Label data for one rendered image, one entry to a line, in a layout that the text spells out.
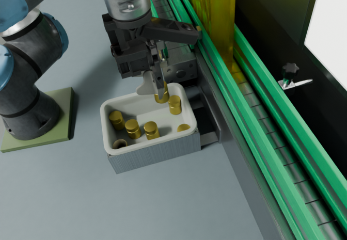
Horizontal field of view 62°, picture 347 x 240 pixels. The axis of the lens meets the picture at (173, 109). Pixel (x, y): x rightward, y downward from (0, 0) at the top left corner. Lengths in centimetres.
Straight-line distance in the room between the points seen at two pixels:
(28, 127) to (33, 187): 16
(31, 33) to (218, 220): 62
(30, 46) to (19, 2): 37
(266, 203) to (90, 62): 76
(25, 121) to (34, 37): 22
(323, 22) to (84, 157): 62
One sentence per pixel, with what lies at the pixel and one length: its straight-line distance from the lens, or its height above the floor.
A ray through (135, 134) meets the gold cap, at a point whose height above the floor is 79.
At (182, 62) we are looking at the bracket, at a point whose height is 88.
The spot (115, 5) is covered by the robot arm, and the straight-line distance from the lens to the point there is 50.
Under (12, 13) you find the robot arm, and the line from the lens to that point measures 46.
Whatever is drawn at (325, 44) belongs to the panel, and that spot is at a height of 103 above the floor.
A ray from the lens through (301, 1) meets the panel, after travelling 64.
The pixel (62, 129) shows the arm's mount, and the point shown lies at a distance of 87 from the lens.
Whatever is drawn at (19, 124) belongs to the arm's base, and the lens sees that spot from 87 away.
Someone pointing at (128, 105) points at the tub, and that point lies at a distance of 79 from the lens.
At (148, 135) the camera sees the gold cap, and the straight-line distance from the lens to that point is 74.
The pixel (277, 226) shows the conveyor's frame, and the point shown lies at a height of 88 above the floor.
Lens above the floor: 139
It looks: 50 degrees down
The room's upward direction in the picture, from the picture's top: 10 degrees counter-clockwise
